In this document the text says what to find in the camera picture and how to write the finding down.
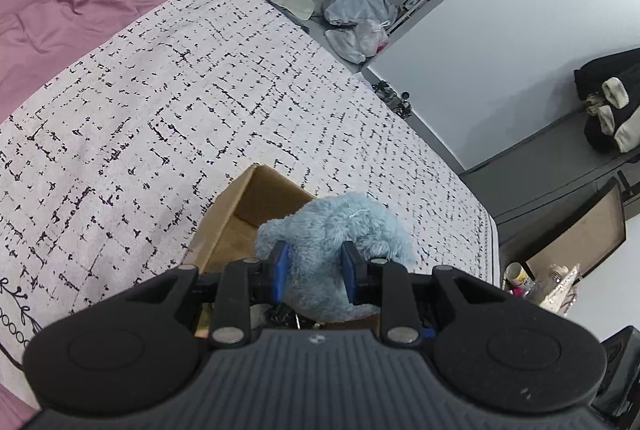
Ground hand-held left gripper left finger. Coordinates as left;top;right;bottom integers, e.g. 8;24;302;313
125;240;291;351

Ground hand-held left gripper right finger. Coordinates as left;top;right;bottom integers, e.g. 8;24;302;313
342;242;517;351

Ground black glitter packet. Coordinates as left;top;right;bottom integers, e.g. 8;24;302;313
260;302;301;331

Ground grey-blue plush toy pink ears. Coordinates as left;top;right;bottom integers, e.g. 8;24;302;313
256;191;416;323

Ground brown cardboard box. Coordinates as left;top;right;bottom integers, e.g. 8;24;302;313
184;163;383;338

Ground white yellow cup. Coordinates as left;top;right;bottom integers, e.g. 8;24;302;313
504;261;536;291

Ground white dotted plastic bag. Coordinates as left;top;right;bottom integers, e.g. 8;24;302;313
537;262;583;311

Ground white black printed blanket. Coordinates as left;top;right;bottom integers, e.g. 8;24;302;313
0;0;501;406

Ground grey plastic bag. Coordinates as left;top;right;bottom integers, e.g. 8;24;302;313
322;0;398;28

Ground black and cream garment pile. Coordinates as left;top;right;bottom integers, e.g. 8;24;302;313
572;45;640;153

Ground pink bed sheet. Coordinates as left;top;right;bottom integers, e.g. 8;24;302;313
0;0;223;413

